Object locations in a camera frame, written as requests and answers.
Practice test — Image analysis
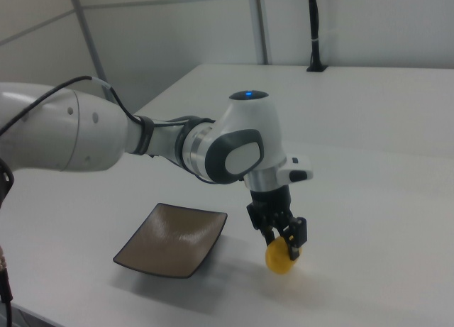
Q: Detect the thick black hanging cable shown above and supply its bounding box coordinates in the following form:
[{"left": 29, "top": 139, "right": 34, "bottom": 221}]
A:
[{"left": 0, "top": 156, "right": 17, "bottom": 327}]

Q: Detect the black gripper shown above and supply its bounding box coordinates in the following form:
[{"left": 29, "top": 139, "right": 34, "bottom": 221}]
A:
[{"left": 246, "top": 185, "right": 308, "bottom": 262}]

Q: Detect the black strap around arm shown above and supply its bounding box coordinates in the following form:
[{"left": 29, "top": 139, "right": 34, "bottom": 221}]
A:
[{"left": 133, "top": 115, "right": 155, "bottom": 157}]

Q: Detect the black pole with base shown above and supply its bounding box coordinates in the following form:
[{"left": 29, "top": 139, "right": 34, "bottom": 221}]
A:
[{"left": 306, "top": 0, "right": 328, "bottom": 74}]

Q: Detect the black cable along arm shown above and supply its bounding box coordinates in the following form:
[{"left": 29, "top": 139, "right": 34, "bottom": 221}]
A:
[{"left": 0, "top": 75, "right": 143, "bottom": 137}]

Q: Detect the yellow potato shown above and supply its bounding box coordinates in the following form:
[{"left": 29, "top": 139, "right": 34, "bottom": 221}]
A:
[{"left": 265, "top": 235, "right": 303, "bottom": 275}]

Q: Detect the grey vertical wall profile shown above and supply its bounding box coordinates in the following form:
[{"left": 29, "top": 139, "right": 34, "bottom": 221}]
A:
[{"left": 253, "top": 0, "right": 272, "bottom": 66}]

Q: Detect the square brown ceramic plate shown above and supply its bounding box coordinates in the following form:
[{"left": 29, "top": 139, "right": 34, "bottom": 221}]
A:
[{"left": 112, "top": 202, "right": 228, "bottom": 280}]

